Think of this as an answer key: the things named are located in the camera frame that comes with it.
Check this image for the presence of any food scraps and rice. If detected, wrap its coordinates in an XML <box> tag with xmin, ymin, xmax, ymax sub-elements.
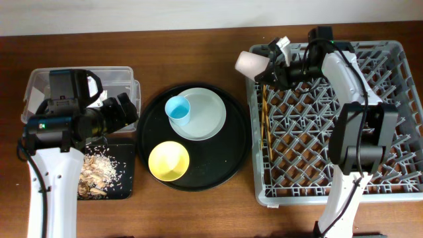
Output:
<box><xmin>77</xmin><ymin>145</ymin><xmax>132</xmax><ymax>199</ymax></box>

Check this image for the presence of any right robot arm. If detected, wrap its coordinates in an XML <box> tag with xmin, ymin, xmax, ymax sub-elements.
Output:
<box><xmin>247</xmin><ymin>26</ymin><xmax>399</xmax><ymax>237</ymax></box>

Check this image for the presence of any black rectangular tray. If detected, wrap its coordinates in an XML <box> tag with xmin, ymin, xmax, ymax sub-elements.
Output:
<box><xmin>76</xmin><ymin>134</ymin><xmax>136</xmax><ymax>200</ymax></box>

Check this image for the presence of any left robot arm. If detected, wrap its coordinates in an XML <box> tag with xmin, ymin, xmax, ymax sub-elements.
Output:
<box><xmin>17</xmin><ymin>69</ymin><xmax>139</xmax><ymax>237</ymax></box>

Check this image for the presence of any wooden chopstick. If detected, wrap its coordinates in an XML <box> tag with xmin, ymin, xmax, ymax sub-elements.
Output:
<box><xmin>262</xmin><ymin>96</ymin><xmax>273</xmax><ymax>161</ymax></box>
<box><xmin>260</xmin><ymin>85</ymin><xmax>266</xmax><ymax>149</ymax></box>

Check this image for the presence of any blue plastic cup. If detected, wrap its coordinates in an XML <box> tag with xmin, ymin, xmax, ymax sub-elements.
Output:
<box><xmin>165</xmin><ymin>96</ymin><xmax>191</xmax><ymax>126</ymax></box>

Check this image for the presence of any clear plastic waste bin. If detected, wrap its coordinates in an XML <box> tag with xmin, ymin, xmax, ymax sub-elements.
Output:
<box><xmin>20</xmin><ymin>66</ymin><xmax>141</xmax><ymax>124</ymax></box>

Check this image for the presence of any round black serving tray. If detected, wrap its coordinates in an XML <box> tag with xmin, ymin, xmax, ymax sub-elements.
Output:
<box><xmin>136</xmin><ymin>83</ymin><xmax>252</xmax><ymax>192</ymax></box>

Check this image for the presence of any grey dishwasher rack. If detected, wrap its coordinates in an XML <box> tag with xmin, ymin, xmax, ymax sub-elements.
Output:
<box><xmin>247</xmin><ymin>40</ymin><xmax>422</xmax><ymax>208</ymax></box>

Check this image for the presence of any grey round plate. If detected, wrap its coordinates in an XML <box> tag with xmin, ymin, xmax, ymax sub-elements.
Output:
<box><xmin>168</xmin><ymin>87</ymin><xmax>226</xmax><ymax>141</ymax></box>

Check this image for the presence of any pink plastic cup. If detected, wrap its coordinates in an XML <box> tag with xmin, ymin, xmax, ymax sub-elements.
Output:
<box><xmin>235</xmin><ymin>51</ymin><xmax>270</xmax><ymax>81</ymax></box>

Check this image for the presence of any yellow bowl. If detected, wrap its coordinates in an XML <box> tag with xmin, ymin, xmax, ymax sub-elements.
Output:
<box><xmin>148</xmin><ymin>141</ymin><xmax>190</xmax><ymax>182</ymax></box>

